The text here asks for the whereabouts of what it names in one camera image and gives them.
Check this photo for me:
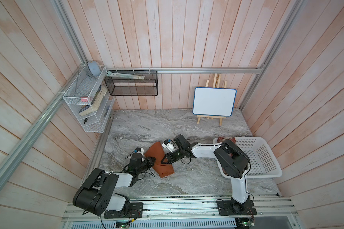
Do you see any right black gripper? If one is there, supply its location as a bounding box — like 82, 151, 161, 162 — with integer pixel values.
160, 149, 184, 165

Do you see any rust brown skirt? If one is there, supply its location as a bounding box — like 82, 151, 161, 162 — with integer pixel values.
145, 142, 174, 178

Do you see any red plaid skirt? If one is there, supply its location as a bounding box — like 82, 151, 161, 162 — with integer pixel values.
217, 137, 236, 144

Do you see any white plastic basket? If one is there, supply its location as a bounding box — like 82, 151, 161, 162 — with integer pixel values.
213, 136, 283, 179

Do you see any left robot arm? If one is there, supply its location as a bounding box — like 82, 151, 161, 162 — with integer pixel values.
72, 150, 156, 218

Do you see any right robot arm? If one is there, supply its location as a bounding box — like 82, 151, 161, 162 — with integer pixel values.
161, 135, 250, 204

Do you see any worn book on shelf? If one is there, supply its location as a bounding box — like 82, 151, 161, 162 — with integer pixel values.
79, 85, 107, 116

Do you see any wooden easel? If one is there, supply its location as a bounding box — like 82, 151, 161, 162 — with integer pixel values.
197, 73, 225, 126

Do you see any light green flat ruler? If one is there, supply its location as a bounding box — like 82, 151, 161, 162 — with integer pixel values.
106, 71, 145, 80

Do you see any grey computer mouse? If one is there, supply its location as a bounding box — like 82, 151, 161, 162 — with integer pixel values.
88, 61, 102, 77

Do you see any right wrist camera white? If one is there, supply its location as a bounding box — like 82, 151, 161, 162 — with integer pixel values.
162, 139, 177, 153

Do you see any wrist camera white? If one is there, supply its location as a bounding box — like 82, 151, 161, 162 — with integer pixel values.
162, 139, 177, 153
134, 148, 144, 156

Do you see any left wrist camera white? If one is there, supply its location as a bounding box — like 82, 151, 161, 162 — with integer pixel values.
134, 148, 144, 156

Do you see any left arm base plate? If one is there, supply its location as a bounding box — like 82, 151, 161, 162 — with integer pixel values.
104, 202, 143, 219

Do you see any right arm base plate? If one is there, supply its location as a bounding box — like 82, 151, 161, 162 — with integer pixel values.
216, 198, 257, 216

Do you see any black wire mesh basket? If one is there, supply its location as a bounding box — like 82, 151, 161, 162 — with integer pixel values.
104, 70, 159, 96

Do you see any white wire shelf rack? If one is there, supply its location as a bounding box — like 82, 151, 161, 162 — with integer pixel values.
63, 64, 115, 133

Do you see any aluminium rail frame front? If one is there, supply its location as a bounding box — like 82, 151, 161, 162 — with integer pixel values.
60, 194, 304, 229

